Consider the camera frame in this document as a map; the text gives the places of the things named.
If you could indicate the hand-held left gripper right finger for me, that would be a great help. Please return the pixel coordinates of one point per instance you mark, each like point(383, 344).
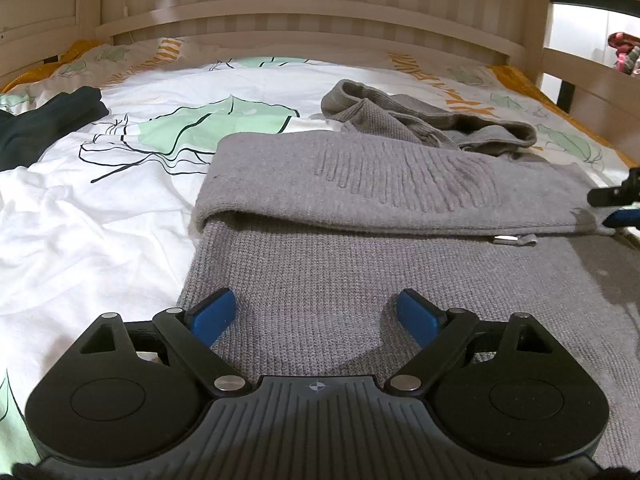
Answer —
point(419, 316)

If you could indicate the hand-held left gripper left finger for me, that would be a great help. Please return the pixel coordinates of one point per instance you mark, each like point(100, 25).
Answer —
point(214, 314)

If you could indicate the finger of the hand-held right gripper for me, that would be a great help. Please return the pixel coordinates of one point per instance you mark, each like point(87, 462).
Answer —
point(612, 195)
point(622, 217)

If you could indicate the grey knit sweater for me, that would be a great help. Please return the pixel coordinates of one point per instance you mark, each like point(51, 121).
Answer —
point(350, 260)

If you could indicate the pink and red bundle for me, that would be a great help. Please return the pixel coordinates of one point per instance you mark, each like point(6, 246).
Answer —
point(625, 52)

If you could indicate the white leaf-print bed cover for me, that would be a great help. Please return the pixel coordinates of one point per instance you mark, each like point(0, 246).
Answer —
point(100, 220)

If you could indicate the dark cloth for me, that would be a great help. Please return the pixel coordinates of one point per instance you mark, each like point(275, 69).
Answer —
point(37, 120)

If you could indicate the cream wooden bed frame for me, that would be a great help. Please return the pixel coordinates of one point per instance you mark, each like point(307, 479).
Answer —
point(300, 15)

